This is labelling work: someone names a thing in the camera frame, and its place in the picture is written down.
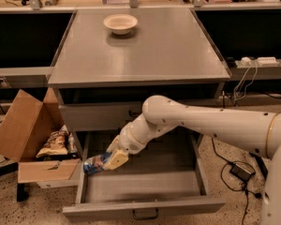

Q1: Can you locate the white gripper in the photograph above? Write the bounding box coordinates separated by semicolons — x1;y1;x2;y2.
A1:
103;124;145;171

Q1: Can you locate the blue silver redbull can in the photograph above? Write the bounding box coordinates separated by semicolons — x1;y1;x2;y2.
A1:
83;152;111;175

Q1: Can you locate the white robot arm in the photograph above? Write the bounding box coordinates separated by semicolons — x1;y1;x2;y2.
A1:
103;96;281;225

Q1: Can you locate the open grey middle drawer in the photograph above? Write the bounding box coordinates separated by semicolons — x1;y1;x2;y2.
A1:
63;127;226;222

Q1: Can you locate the grey drawer cabinet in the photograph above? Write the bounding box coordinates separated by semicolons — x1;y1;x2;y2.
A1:
47;7;231;159

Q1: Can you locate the small bottle in box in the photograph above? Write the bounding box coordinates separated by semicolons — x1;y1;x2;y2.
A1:
67;134;78;154

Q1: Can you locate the snack chip bag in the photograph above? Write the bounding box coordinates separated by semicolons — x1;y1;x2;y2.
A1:
36;131;67;158

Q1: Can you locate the open cardboard box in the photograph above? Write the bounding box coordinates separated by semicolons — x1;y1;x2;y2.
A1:
0;88;81;188

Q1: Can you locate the black power adapter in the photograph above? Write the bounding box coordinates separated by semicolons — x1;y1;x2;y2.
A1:
229;164;252;182

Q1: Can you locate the beige ceramic bowl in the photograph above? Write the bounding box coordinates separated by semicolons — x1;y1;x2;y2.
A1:
103;14;138;36

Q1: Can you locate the black metal stand leg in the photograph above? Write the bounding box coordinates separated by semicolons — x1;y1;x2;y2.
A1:
250;153;268;179

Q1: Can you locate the white power strip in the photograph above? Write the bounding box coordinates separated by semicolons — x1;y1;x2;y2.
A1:
240;57;279;68

